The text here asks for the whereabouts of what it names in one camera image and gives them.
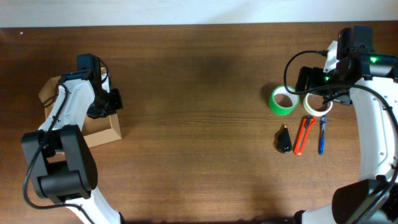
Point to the brown cardboard box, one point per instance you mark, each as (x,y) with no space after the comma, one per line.
(95,131)

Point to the green tape roll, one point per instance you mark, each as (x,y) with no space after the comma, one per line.
(282,102)

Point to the white tape roll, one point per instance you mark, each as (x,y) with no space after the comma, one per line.
(313,105)

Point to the black glue bottle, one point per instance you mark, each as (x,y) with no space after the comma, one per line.
(284,143)

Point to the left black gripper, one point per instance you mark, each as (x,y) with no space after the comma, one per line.
(117,104)

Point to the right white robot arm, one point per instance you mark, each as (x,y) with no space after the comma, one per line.
(355,75)

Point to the orange utility knife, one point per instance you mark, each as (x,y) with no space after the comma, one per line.
(305,127)

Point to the blue pen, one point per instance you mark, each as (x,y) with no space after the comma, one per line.
(322,134)

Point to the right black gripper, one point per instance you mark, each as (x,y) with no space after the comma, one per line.
(314,73)

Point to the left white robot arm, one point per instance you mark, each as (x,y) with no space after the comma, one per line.
(62,172)

